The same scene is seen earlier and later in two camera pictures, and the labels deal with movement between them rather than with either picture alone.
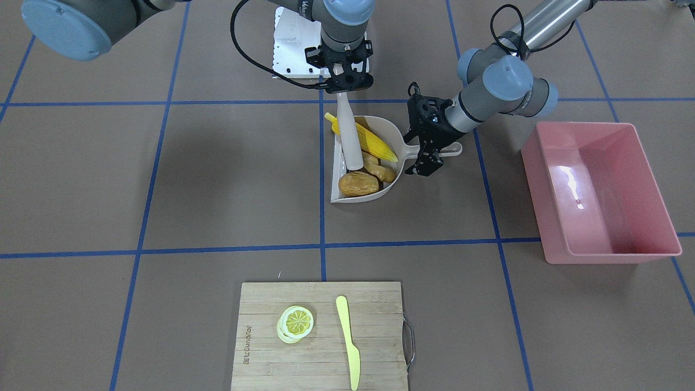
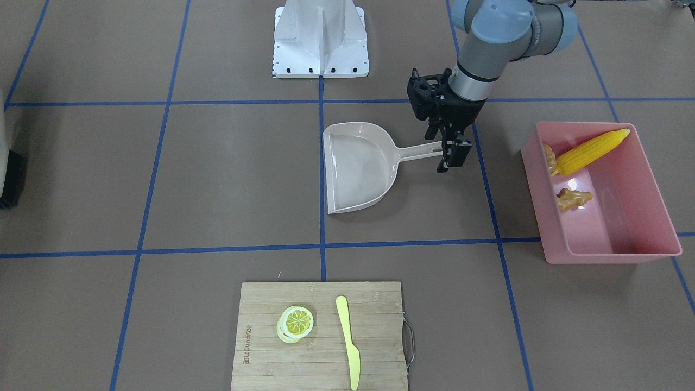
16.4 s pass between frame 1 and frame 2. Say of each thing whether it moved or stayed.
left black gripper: moved
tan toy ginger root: moved
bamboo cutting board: stayed
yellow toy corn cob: moved
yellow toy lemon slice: stayed
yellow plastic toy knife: stayed
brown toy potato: moved
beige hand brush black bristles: moved
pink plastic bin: stayed
